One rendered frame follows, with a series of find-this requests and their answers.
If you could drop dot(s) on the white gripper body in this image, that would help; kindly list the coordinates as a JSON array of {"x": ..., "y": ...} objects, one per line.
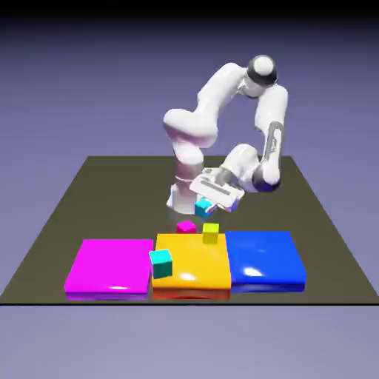
[{"x": 217, "y": 192}]

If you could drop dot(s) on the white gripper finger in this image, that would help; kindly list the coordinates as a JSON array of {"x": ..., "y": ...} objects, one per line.
[{"x": 212, "y": 208}]

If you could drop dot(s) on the small cyan cube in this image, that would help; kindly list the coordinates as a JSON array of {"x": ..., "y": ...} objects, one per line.
[{"x": 202, "y": 207}]

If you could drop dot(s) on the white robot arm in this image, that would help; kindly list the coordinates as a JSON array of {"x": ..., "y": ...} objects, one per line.
[{"x": 189, "y": 124}]

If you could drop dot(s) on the small yellow cube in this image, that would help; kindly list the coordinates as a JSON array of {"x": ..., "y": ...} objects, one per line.
[{"x": 210, "y": 233}]

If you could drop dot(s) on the small magenta cube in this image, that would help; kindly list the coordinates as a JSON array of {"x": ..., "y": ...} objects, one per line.
[{"x": 186, "y": 226}]

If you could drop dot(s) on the small teal cube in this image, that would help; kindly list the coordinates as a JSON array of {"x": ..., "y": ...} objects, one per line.
[{"x": 161, "y": 263}]

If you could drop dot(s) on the large orange box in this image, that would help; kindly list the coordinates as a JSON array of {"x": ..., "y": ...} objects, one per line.
[{"x": 192, "y": 263}]

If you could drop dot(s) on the large blue box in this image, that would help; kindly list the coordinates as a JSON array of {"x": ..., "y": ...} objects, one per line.
[{"x": 263, "y": 257}]

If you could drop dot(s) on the large magenta box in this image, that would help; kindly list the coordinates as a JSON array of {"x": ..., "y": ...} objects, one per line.
[{"x": 109, "y": 268}]

